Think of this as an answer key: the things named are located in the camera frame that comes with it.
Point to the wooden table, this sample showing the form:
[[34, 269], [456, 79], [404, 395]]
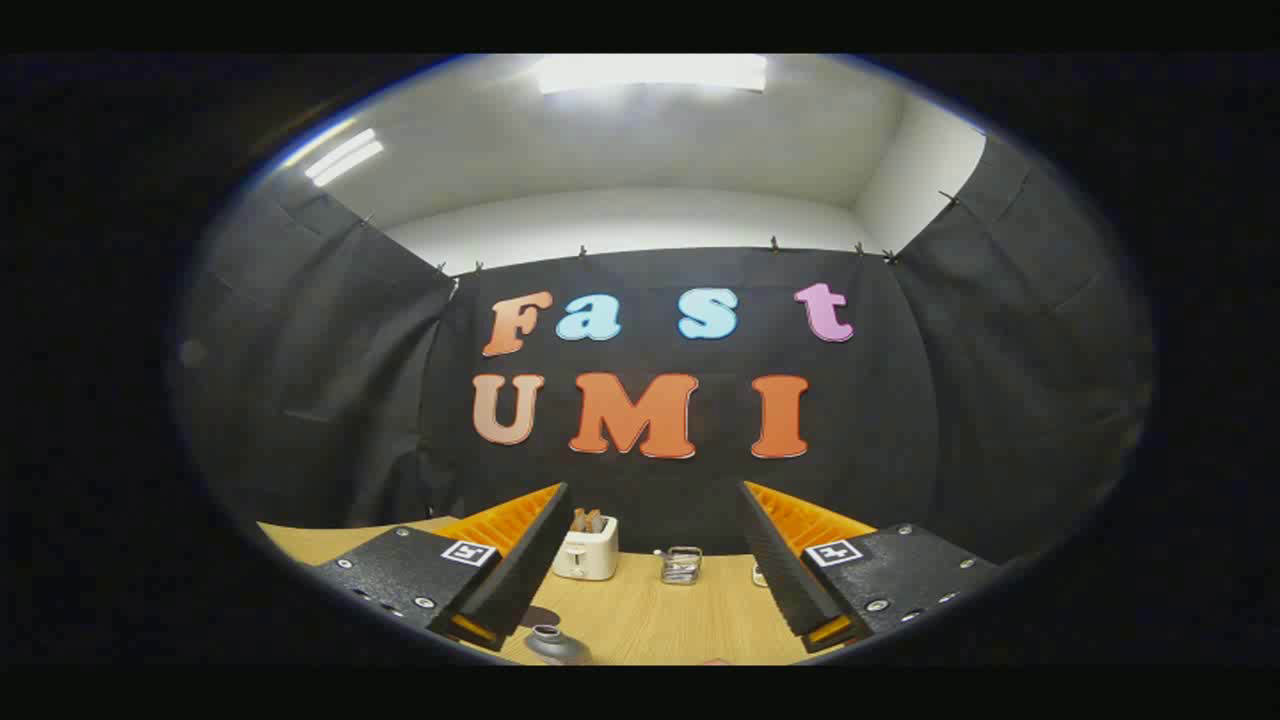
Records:
[[650, 620]]

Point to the black backdrop cloth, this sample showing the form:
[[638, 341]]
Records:
[[300, 350]]

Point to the silver juice bottle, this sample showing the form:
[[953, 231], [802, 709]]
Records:
[[556, 645]]

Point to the narrow ceiling light strips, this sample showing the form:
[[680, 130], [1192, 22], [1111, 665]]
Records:
[[343, 157]]

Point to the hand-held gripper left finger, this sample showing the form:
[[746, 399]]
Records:
[[520, 570]]

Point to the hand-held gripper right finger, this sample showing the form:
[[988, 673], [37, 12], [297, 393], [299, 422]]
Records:
[[785, 575]]

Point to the white toaster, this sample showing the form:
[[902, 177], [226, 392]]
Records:
[[588, 557]]

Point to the dark brown round coaster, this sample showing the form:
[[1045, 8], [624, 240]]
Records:
[[541, 615]]

